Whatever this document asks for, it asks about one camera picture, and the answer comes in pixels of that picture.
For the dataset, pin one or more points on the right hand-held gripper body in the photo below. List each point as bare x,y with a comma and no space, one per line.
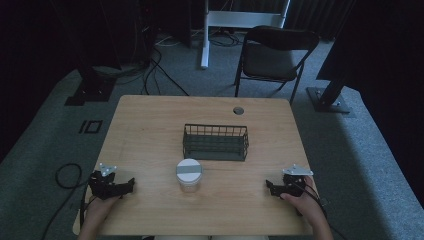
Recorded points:
293,182

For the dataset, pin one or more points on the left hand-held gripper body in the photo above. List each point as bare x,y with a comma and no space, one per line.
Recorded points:
104,185

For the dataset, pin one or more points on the clear jar with white lid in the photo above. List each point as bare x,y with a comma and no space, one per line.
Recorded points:
189,175

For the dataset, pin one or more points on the person's left hand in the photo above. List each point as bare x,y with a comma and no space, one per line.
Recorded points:
100,204

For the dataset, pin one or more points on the person's right hand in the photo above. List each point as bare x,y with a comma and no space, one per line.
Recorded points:
304,200

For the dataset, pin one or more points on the grey table grommet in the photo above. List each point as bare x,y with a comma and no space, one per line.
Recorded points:
238,110

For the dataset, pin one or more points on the black metal stand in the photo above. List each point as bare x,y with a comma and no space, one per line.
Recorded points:
330,93
90,83

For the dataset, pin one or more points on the black folding chair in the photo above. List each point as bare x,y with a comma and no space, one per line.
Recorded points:
275,59

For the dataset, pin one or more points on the white desk frame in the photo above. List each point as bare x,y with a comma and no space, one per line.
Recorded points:
233,26

